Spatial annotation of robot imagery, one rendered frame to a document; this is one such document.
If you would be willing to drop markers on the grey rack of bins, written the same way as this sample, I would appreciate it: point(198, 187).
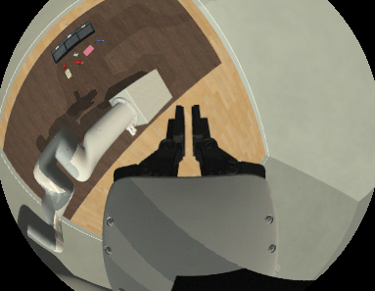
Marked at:
point(71, 41)

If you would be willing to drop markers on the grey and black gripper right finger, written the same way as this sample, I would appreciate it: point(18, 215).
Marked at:
point(215, 160)

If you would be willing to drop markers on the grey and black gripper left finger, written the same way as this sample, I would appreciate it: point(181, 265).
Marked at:
point(164, 161)

